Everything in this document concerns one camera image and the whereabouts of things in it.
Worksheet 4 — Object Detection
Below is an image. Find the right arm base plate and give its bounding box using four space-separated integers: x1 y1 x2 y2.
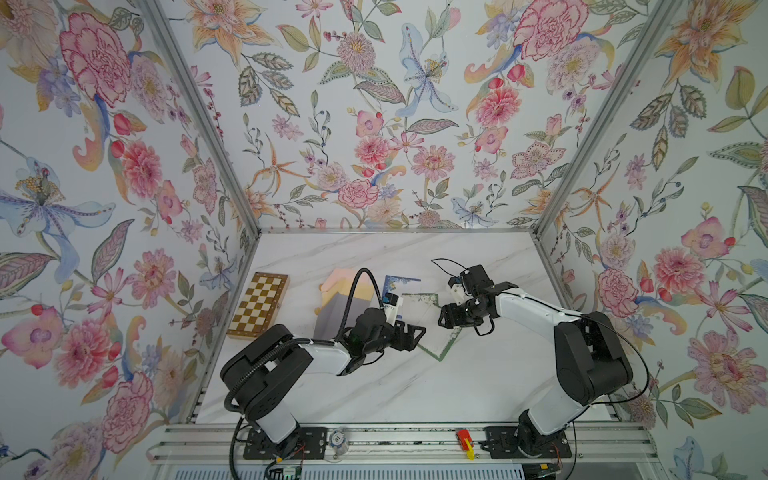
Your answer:
482 425 573 460

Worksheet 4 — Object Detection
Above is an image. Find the yellow envelope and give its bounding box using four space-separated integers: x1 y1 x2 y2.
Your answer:
314 279 375 315

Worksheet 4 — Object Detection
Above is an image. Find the aluminium rail frame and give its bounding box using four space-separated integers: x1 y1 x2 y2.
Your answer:
148 421 668 479

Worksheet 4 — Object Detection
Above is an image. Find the round silver knob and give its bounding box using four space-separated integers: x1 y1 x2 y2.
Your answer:
328 429 349 458

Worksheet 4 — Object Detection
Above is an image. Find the red emergency stop button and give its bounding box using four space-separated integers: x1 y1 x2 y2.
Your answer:
456 429 476 461

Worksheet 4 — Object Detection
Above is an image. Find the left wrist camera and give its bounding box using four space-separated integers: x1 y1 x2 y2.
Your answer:
382 292 401 325

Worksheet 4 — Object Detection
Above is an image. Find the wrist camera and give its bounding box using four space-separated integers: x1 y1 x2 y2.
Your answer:
448 279 469 304
382 292 401 325

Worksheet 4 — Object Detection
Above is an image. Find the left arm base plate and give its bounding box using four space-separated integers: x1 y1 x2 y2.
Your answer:
243 427 328 460

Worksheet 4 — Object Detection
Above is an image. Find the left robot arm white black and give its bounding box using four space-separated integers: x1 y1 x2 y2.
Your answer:
220 307 426 445

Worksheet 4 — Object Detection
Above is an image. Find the blue floral letter paper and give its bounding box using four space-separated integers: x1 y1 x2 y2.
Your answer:
382 275 422 298

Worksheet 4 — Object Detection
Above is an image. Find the grey envelope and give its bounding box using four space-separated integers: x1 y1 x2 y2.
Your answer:
312 296 371 340

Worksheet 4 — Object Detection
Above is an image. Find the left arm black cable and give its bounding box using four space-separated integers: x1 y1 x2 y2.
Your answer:
335 267 385 343

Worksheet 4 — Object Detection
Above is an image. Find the green floral letter paper top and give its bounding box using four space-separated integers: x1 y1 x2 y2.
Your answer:
417 313 461 362

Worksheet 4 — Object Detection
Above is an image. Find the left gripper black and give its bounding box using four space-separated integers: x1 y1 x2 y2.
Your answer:
362 322 428 356

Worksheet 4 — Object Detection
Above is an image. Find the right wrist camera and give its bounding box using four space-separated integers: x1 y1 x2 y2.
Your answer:
448 279 469 304

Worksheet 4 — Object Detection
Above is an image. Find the wooden chessboard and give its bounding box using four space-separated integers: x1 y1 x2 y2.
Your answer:
226 272 290 339

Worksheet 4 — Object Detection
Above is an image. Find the green floral letter paper lower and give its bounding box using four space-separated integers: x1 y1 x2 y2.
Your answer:
399 293 441 327

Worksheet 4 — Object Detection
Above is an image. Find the green floral letter paper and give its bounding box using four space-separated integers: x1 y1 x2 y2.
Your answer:
399 293 441 327
417 313 461 362

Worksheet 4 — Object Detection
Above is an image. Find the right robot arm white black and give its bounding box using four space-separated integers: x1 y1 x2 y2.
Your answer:
438 265 633 450

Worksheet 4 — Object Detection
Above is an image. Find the small green circuit board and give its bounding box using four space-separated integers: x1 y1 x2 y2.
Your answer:
263 466 302 480

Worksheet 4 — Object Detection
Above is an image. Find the pink envelope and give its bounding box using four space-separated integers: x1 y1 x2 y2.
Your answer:
319 268 374 296

